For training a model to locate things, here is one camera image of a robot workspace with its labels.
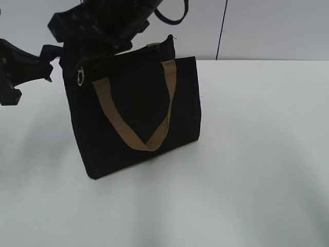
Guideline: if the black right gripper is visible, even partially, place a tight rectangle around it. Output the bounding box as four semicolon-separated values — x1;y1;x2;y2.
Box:
48;1;161;43

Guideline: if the silver zipper pull ring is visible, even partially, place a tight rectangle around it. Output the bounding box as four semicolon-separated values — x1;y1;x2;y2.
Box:
76;65;85;88

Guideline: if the black canvas tote bag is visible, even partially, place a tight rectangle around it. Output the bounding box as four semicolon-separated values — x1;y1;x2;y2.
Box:
60;35;202;180

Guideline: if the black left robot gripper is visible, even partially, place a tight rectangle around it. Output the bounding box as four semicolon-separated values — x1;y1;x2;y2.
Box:
1;39;53;106

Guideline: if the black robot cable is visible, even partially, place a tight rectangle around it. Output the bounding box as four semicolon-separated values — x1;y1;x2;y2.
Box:
153;0;189;26

